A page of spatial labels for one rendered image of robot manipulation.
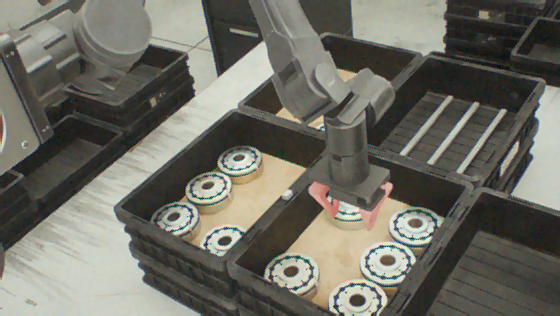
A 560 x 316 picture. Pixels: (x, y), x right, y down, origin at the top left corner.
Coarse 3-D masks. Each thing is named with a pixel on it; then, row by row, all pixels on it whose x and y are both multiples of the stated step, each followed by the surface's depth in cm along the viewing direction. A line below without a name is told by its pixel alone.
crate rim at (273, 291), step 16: (384, 160) 128; (400, 160) 127; (432, 176) 123; (448, 176) 122; (464, 192) 118; (272, 224) 118; (448, 224) 112; (256, 240) 115; (432, 240) 109; (240, 256) 112; (240, 272) 109; (416, 272) 104; (256, 288) 108; (272, 288) 106; (400, 288) 102; (288, 304) 105; (304, 304) 102
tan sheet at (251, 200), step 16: (272, 160) 148; (272, 176) 144; (288, 176) 143; (240, 192) 141; (256, 192) 140; (272, 192) 139; (224, 208) 137; (240, 208) 137; (256, 208) 136; (208, 224) 134; (224, 224) 133; (240, 224) 133; (192, 240) 131
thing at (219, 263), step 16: (240, 112) 148; (208, 128) 144; (288, 128) 140; (192, 144) 140; (176, 160) 137; (320, 160) 130; (304, 176) 127; (272, 208) 121; (128, 224) 125; (144, 224) 122; (256, 224) 118; (160, 240) 120; (176, 240) 117; (240, 240) 115; (192, 256) 116; (208, 256) 113; (224, 256) 113
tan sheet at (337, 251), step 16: (384, 208) 131; (400, 208) 131; (320, 224) 130; (384, 224) 128; (304, 240) 127; (320, 240) 126; (336, 240) 126; (352, 240) 125; (368, 240) 125; (384, 240) 124; (320, 256) 123; (336, 256) 123; (352, 256) 122; (416, 256) 120; (320, 272) 120; (336, 272) 119; (352, 272) 119; (320, 288) 117; (320, 304) 114
